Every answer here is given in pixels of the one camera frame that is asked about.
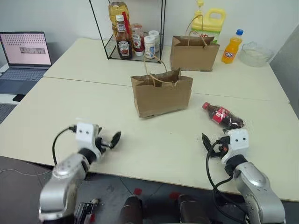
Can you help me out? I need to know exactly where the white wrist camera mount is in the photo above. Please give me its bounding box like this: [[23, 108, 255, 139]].
[[75, 122, 104, 162], [220, 128, 249, 164]]

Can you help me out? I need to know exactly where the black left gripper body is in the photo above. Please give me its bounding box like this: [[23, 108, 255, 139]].
[[95, 136, 113, 154]]

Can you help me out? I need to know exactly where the glass Heinz ketchup bottle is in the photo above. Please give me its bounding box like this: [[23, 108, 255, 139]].
[[115, 14, 134, 60]]

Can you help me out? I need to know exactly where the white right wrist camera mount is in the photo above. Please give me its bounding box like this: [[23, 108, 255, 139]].
[[220, 128, 249, 164]]

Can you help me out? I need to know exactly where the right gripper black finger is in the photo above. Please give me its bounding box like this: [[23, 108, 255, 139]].
[[201, 133, 213, 153]]

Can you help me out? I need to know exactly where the open grey laptop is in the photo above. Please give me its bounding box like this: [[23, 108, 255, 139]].
[[0, 31, 53, 95]]

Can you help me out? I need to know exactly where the yellow detergent jug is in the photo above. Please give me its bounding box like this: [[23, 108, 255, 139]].
[[191, 0, 227, 45]]

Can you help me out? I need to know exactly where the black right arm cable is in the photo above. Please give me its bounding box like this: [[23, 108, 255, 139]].
[[206, 144, 249, 224]]

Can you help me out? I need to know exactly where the brown paper bag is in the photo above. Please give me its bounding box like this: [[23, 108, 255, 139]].
[[130, 54, 194, 119], [170, 14, 221, 72]]

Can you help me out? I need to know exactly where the dark rounded shape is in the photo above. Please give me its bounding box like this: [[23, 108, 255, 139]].
[[178, 194, 211, 224], [122, 196, 143, 224]]

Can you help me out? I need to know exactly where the orange soda bottle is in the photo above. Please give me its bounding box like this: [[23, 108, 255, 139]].
[[221, 28, 244, 64]]

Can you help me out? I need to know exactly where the red squeeze ketchup bottle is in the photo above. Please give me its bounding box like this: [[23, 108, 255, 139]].
[[130, 23, 146, 57]]

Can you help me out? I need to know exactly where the white blue-label jar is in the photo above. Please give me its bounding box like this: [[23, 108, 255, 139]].
[[143, 35, 157, 60]]

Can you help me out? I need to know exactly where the clear glass bowl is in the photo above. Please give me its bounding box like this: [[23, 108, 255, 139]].
[[241, 41, 275, 68]]

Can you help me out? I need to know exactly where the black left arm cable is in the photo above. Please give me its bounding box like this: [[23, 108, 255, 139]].
[[52, 125, 78, 167]]

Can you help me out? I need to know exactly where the red-label cola bottle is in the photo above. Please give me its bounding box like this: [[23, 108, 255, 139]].
[[201, 101, 246, 129]]

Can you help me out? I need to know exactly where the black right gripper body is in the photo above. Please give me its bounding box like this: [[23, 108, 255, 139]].
[[207, 136, 231, 159]]

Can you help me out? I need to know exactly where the black box with silver knob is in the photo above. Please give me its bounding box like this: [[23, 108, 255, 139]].
[[74, 198, 101, 224]]

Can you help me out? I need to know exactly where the large cooking oil bottle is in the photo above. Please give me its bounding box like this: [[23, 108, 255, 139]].
[[107, 0, 130, 43]]

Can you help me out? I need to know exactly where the grey metal panel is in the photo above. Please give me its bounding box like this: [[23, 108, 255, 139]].
[[268, 29, 299, 106]]

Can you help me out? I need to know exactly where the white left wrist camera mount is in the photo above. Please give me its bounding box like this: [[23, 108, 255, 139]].
[[75, 122, 104, 162]]

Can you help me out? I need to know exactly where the thin white floor cable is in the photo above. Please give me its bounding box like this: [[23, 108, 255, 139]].
[[0, 168, 52, 176]]

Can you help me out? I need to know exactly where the black wire shelf rack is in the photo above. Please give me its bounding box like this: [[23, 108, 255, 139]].
[[88, 0, 167, 62]]

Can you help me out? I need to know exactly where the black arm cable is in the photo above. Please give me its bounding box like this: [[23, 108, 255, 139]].
[[206, 144, 249, 224], [52, 125, 78, 167]]

